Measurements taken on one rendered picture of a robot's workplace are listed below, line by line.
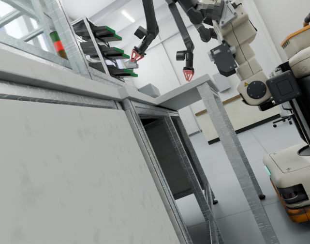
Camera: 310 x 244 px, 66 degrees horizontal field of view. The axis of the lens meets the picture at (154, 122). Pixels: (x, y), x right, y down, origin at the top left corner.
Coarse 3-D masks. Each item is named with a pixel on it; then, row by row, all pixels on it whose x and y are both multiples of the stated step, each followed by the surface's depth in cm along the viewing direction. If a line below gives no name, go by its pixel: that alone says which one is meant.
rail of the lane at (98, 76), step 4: (92, 68) 68; (92, 72) 67; (96, 72) 70; (100, 72) 73; (96, 76) 70; (100, 76) 72; (104, 76) 75; (108, 76) 79; (96, 80) 67; (100, 80) 70; (104, 80) 74; (108, 80) 79; (112, 80) 82; (116, 80) 87; (108, 84) 76; (112, 84) 80; (116, 84) 87; (120, 84) 90; (124, 84) 96; (128, 84) 102; (116, 88) 82; (132, 88) 106; (136, 88) 116
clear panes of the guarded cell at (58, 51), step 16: (0, 0) 35; (16, 0) 40; (32, 0) 45; (48, 0) 53; (0, 16) 34; (16, 16) 38; (32, 16) 43; (48, 16) 49; (0, 32) 32; (16, 32) 36; (32, 32) 40; (48, 32) 46; (16, 48) 34; (32, 48) 38; (48, 48) 43; (64, 48) 50; (64, 64) 47
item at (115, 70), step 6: (90, 66) 168; (96, 66) 166; (102, 66) 165; (108, 66) 163; (114, 66) 176; (102, 72) 165; (114, 72) 162; (120, 72) 162; (126, 72) 162; (132, 72) 171
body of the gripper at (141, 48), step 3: (141, 42) 159; (141, 45) 158; (144, 45) 158; (147, 45) 158; (135, 48) 158; (138, 48) 159; (141, 48) 159; (144, 48) 159; (138, 51) 157; (141, 51) 157; (144, 51) 161
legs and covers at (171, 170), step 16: (128, 112) 61; (144, 112) 76; (160, 112) 108; (176, 112) 189; (144, 128) 209; (160, 128) 211; (176, 128) 208; (144, 144) 61; (160, 144) 211; (176, 144) 132; (160, 160) 211; (176, 160) 209; (192, 160) 206; (160, 176) 60; (176, 176) 209; (192, 176) 130; (160, 192) 60; (176, 192) 209; (192, 192) 202; (208, 192) 174; (176, 208) 62; (208, 208) 129; (176, 224) 59; (208, 224) 124; (208, 240) 109
